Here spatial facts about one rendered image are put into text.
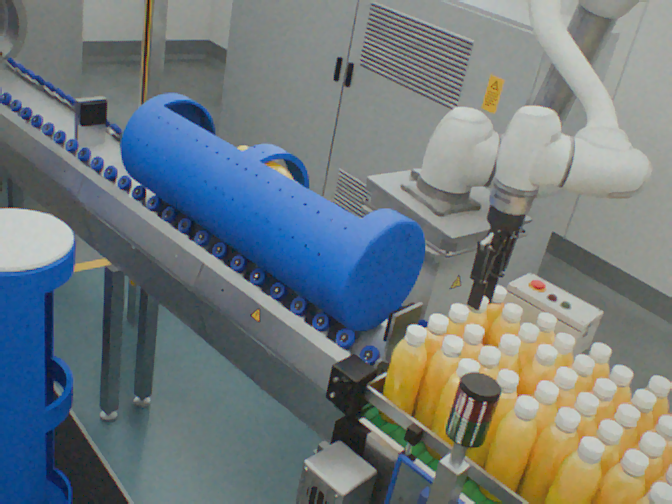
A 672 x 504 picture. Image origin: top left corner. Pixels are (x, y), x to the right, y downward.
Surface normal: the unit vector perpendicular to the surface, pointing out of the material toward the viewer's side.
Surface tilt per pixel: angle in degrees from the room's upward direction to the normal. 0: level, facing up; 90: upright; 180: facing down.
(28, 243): 0
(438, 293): 90
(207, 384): 0
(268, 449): 0
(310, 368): 71
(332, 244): 56
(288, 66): 90
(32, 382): 91
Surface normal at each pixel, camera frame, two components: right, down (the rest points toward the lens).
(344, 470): 0.17, -0.87
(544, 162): -0.04, 0.44
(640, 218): -0.77, 0.18
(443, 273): 0.62, 0.46
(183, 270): -0.59, -0.07
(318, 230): -0.44, -0.35
